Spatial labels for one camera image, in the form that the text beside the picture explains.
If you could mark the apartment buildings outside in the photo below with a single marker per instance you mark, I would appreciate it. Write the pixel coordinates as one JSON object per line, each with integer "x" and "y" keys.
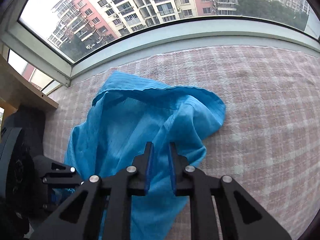
{"x": 150, "y": 0}

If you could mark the green trees outside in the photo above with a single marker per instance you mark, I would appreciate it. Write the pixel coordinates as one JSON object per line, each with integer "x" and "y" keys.
{"x": 270, "y": 7}

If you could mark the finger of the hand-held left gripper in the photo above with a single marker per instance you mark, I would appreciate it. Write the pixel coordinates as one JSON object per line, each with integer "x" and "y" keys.
{"x": 65, "y": 181}
{"x": 57, "y": 167}

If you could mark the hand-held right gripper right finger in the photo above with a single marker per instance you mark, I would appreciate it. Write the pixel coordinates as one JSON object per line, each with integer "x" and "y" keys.
{"x": 172, "y": 172}

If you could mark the light wooden board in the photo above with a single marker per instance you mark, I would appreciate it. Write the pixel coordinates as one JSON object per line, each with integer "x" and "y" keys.
{"x": 25, "y": 90}

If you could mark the pile of dark clothes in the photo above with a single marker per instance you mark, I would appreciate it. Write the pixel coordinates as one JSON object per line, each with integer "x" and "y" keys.
{"x": 35, "y": 130}

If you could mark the pink plaid blanket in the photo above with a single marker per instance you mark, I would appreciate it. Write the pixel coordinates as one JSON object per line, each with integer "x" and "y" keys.
{"x": 262, "y": 105}

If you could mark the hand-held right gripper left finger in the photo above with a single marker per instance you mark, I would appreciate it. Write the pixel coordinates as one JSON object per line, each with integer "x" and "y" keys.
{"x": 149, "y": 170}

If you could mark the blue striped jacket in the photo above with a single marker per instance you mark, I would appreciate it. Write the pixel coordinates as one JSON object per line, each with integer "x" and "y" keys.
{"x": 137, "y": 120}

